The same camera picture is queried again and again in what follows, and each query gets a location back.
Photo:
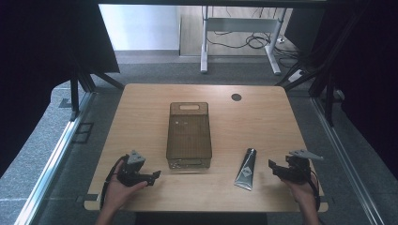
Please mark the dark round table grommet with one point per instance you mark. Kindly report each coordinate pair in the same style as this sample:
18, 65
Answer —
236, 97

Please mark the person's left hand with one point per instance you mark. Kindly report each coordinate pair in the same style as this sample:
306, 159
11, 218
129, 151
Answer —
120, 192

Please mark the black curtain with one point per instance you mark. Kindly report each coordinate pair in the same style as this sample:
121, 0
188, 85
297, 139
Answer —
34, 68
366, 68

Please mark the white metal desk frame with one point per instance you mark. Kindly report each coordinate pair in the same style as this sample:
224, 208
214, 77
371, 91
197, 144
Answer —
241, 28

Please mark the aluminium floor rail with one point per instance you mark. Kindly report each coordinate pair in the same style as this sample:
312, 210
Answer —
344, 159
50, 168

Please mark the clear brown plastic storage box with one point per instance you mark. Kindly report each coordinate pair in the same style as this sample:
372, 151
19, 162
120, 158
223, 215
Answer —
188, 137

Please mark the grey squeeze tube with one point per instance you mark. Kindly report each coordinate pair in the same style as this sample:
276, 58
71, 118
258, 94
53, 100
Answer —
246, 170

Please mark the white power strip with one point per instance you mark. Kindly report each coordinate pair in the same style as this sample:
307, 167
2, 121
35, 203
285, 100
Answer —
295, 76

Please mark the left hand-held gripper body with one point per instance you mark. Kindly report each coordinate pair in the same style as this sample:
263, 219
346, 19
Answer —
134, 168

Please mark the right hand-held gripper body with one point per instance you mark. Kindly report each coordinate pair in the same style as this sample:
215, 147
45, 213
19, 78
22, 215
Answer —
298, 167

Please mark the person's right hand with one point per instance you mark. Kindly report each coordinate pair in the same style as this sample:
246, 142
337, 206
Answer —
302, 192

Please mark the black metal stand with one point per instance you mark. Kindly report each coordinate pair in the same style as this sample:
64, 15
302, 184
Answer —
79, 87
325, 81

